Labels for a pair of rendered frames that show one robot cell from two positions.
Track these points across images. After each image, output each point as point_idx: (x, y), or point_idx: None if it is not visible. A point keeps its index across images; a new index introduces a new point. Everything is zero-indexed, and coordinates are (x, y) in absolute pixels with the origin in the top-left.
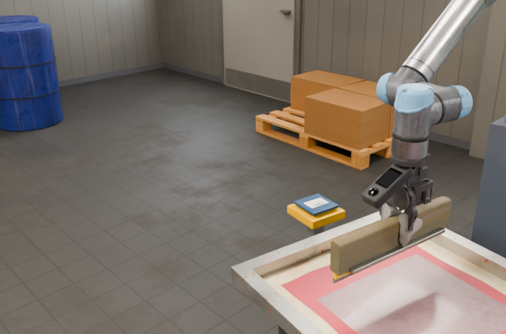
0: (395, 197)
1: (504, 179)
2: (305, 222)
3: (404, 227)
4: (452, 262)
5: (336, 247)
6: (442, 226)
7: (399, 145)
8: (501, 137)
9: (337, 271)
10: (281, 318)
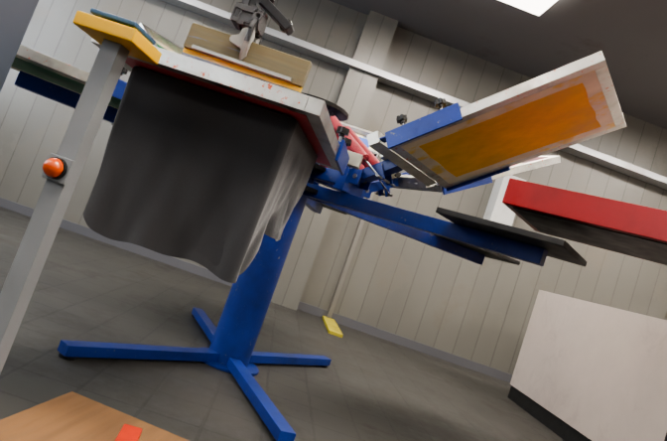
0: (262, 26)
1: None
2: (153, 55)
3: None
4: None
5: (311, 66)
6: None
7: None
8: None
9: (304, 84)
10: (331, 127)
